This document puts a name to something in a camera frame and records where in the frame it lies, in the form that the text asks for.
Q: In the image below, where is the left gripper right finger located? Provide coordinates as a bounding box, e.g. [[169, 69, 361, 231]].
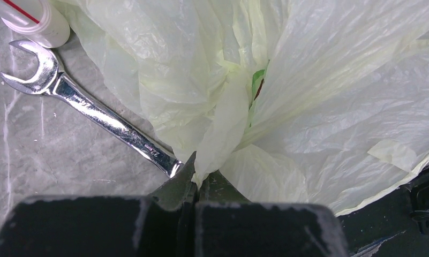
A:
[[199, 170, 250, 203]]

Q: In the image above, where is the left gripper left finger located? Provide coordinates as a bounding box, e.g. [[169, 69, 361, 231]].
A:
[[149, 152, 197, 209]]

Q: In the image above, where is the pale green plastic bag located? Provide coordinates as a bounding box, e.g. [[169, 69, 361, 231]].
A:
[[55, 1, 429, 215]]

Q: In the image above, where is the silver combination wrench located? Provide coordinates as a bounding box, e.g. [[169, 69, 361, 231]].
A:
[[0, 40, 183, 178]]

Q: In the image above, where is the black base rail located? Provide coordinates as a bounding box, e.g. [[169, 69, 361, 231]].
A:
[[339, 167, 429, 256]]

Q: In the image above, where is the white pipe frame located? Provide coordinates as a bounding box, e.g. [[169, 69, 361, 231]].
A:
[[0, 0, 71, 48]]

